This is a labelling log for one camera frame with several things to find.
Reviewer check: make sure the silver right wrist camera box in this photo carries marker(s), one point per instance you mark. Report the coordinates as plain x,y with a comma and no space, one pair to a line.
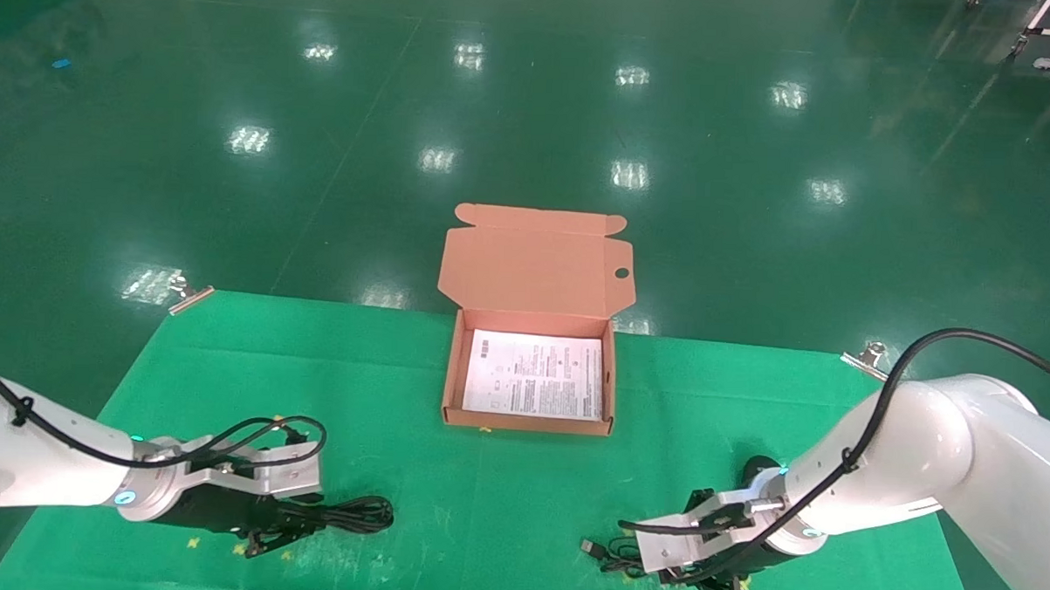
664,551

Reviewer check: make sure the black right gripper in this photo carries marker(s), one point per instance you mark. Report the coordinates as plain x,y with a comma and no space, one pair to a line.
747,560

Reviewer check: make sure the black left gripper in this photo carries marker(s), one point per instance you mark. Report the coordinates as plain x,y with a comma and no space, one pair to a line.
203,506

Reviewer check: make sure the green table mat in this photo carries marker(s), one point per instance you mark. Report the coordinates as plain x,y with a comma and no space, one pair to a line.
483,486

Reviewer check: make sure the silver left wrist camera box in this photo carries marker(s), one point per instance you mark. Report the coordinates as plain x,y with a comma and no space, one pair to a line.
283,474

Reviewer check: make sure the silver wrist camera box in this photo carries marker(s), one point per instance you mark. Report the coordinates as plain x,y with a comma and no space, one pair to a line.
664,551
283,474

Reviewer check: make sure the white printed instruction sheet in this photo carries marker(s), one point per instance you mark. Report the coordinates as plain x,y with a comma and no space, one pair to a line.
531,374

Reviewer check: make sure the metal binder clip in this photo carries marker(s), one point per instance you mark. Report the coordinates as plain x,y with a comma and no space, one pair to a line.
191,299
868,359

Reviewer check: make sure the open orange cardboard box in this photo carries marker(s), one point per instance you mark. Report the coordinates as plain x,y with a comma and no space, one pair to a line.
535,269

